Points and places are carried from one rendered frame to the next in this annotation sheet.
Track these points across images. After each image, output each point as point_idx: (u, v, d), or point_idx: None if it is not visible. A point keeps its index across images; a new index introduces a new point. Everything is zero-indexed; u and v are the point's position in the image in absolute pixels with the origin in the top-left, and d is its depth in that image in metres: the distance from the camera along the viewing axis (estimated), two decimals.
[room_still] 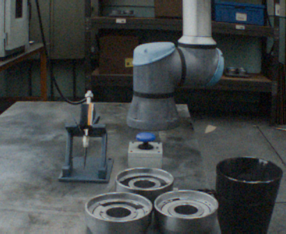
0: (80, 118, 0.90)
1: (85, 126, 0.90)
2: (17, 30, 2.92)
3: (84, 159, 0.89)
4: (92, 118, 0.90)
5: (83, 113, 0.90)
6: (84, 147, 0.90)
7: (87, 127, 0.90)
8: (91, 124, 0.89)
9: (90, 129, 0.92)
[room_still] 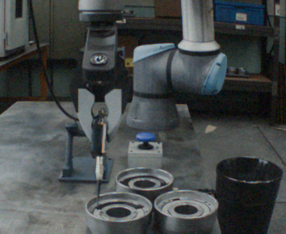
0: (92, 143, 0.71)
1: (99, 153, 0.71)
2: (17, 30, 2.92)
3: (97, 194, 0.70)
4: (104, 143, 0.71)
5: (96, 137, 0.71)
6: (97, 179, 0.70)
7: (101, 154, 0.71)
8: (104, 151, 0.70)
9: None
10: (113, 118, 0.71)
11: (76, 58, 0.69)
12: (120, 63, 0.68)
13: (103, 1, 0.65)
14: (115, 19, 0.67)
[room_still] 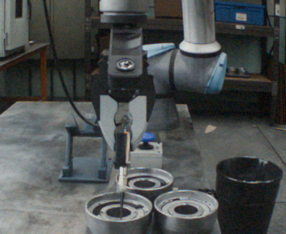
0: (115, 153, 0.66)
1: (122, 164, 0.66)
2: (17, 30, 2.92)
3: (121, 207, 0.66)
4: (129, 154, 0.66)
5: (120, 147, 0.67)
6: (121, 191, 0.66)
7: (124, 164, 0.67)
8: (128, 161, 0.66)
9: None
10: (137, 126, 0.67)
11: (98, 63, 0.65)
12: (145, 67, 0.64)
13: (127, 2, 0.61)
14: (139, 21, 0.63)
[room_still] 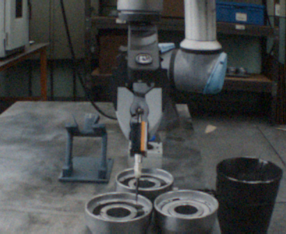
0: (131, 141, 0.71)
1: (138, 151, 0.71)
2: (17, 30, 2.92)
3: (136, 192, 0.71)
4: (146, 142, 0.71)
5: (135, 136, 0.72)
6: (136, 177, 0.71)
7: (140, 152, 0.72)
8: (145, 149, 0.71)
9: (143, 154, 0.74)
10: (153, 116, 0.72)
11: (117, 58, 0.70)
12: (161, 63, 0.69)
13: (143, 2, 0.66)
14: (154, 20, 0.68)
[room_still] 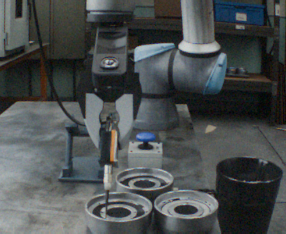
0: (100, 151, 0.67)
1: (107, 161, 0.67)
2: (17, 30, 2.92)
3: (106, 205, 0.66)
4: (116, 152, 0.67)
5: (104, 145, 0.67)
6: (106, 189, 0.67)
7: (109, 162, 0.67)
8: (115, 159, 0.66)
9: (113, 165, 0.69)
10: (124, 124, 0.68)
11: (85, 61, 0.65)
12: (131, 66, 0.65)
13: (113, 1, 0.61)
14: (125, 20, 0.63)
